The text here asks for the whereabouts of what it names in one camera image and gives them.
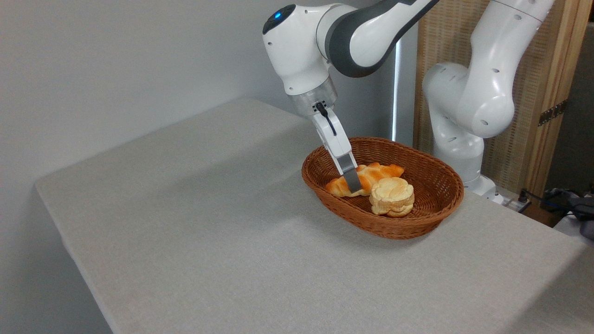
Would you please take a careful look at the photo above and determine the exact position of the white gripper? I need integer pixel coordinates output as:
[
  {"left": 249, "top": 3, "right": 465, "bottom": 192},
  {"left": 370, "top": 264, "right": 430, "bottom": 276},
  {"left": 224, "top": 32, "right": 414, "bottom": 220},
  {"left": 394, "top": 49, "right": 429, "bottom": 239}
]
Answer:
[{"left": 312, "top": 109, "right": 363, "bottom": 193}]

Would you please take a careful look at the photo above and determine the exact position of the orange braided bread loaf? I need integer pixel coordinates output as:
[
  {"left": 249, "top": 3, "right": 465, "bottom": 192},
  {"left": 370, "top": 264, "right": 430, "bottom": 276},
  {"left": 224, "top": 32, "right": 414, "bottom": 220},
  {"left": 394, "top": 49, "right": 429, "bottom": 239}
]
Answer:
[{"left": 325, "top": 162, "right": 405, "bottom": 198}]

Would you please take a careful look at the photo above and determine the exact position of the pale round flower bread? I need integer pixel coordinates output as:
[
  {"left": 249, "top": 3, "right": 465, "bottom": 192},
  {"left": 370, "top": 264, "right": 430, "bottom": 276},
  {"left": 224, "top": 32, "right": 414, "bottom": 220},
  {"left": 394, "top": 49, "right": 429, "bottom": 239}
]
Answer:
[{"left": 369, "top": 176, "right": 415, "bottom": 218}]

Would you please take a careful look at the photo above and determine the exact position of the brown oval wicker basket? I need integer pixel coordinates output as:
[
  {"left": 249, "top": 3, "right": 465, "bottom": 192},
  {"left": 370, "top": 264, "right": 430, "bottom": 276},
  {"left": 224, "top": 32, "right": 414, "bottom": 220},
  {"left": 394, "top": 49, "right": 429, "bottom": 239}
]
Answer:
[{"left": 301, "top": 136, "right": 465, "bottom": 240}]

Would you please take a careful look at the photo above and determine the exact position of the grey fabric table cover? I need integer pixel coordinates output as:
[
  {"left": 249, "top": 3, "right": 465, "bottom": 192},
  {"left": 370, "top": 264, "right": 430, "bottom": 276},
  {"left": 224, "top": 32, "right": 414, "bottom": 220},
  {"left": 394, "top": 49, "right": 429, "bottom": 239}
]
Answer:
[{"left": 34, "top": 96, "right": 588, "bottom": 334}]

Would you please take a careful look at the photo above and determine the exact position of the white power strip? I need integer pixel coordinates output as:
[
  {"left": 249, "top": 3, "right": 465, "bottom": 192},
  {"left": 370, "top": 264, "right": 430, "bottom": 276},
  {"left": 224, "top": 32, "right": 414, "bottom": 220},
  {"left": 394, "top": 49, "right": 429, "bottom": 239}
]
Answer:
[{"left": 503, "top": 195, "right": 532, "bottom": 213}]

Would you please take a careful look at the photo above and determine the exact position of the dark metal screen hinge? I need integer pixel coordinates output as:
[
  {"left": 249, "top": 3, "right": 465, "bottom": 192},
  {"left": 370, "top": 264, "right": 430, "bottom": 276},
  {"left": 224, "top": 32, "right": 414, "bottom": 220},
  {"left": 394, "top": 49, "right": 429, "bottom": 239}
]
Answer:
[{"left": 538, "top": 99, "right": 568, "bottom": 127}]

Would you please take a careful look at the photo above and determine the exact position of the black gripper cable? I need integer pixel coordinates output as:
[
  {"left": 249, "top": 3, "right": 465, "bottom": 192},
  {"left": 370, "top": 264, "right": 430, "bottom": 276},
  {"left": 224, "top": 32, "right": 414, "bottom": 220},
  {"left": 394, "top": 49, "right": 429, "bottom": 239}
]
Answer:
[{"left": 316, "top": 102, "right": 338, "bottom": 137}]

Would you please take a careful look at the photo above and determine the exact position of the dark bundle of cables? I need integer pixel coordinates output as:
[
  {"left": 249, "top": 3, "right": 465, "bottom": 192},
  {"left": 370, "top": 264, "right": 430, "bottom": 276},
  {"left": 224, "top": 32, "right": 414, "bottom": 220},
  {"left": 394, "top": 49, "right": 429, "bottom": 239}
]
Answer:
[{"left": 520, "top": 186, "right": 594, "bottom": 241}]

